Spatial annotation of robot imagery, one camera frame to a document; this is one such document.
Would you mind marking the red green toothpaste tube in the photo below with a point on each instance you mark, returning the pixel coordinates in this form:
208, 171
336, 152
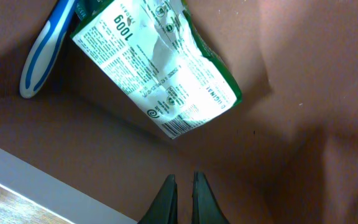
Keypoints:
85, 8

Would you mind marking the white green soap packet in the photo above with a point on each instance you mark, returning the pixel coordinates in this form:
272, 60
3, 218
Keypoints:
153, 53

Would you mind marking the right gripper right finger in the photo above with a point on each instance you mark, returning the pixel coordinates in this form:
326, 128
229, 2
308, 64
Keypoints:
205, 209

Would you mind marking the pink cardboard box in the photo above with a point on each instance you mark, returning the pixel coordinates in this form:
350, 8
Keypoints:
287, 153

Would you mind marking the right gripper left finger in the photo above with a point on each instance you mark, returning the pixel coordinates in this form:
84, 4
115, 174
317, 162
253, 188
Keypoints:
164, 208

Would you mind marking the blue white toothbrush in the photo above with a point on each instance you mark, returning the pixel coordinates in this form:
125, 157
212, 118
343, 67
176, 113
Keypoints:
44, 52

